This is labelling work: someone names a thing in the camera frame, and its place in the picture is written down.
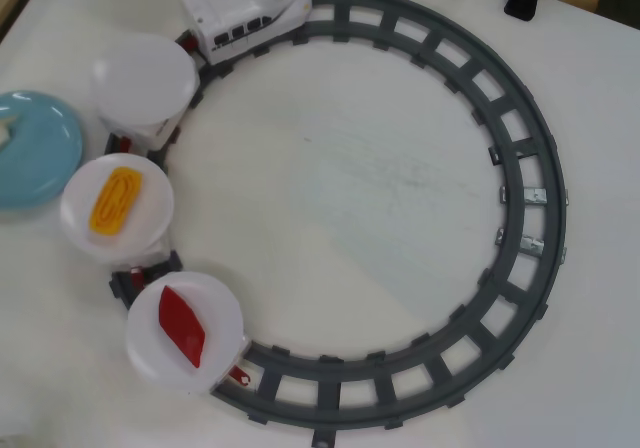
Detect red tuna toy sushi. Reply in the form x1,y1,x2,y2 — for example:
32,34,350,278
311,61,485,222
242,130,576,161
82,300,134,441
158,285,207,369

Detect yellow egg toy sushi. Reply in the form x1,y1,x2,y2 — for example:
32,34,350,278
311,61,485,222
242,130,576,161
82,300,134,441
88,166,146,242

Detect white toy Shinkansen locomotive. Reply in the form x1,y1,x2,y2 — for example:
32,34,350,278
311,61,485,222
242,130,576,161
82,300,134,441
179,0,314,65

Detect light blue round dish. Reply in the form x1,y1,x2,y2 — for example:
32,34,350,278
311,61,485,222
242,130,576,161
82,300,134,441
0,89,85,212

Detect white round plastic plate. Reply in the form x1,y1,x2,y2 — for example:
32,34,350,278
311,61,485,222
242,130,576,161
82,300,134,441
59,152,175,264
91,35,199,128
125,271,244,397

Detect grey circular toy train track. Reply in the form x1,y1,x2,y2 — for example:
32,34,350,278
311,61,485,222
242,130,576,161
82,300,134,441
105,0,571,432

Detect black table clamp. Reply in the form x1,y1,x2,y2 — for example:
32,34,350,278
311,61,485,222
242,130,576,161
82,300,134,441
503,0,540,21

